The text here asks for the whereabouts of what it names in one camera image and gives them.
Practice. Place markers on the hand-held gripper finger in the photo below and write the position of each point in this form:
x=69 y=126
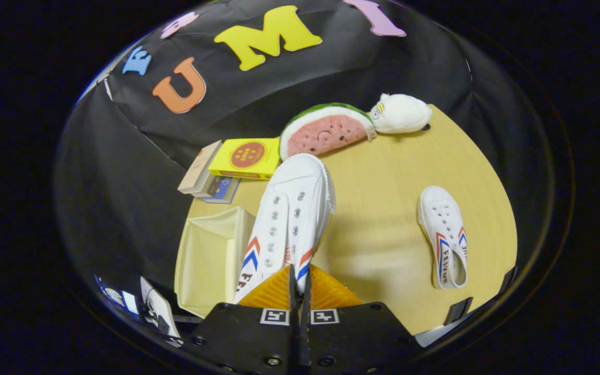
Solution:
x=305 y=338
x=294 y=333

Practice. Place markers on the beige storage box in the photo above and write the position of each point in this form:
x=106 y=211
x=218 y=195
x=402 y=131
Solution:
x=211 y=260

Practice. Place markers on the white shoe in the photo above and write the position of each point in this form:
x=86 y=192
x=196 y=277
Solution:
x=292 y=208
x=443 y=229

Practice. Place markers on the white flat device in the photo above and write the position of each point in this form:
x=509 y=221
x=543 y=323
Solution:
x=159 y=307

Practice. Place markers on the grey book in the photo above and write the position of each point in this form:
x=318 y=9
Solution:
x=203 y=186

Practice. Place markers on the blue lit screen device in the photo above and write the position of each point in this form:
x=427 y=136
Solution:
x=115 y=297

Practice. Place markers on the yellow book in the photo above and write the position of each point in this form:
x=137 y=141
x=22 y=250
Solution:
x=248 y=156

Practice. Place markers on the watermelon slice plush toy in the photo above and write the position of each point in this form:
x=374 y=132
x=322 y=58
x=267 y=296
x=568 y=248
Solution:
x=326 y=135

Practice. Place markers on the white plush toy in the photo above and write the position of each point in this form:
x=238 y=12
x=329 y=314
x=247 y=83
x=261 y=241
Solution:
x=401 y=113

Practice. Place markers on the black backdrop cloth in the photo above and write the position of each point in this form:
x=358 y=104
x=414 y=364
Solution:
x=383 y=67

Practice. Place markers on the black table edge bracket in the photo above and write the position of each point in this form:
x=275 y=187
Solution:
x=508 y=280
x=459 y=311

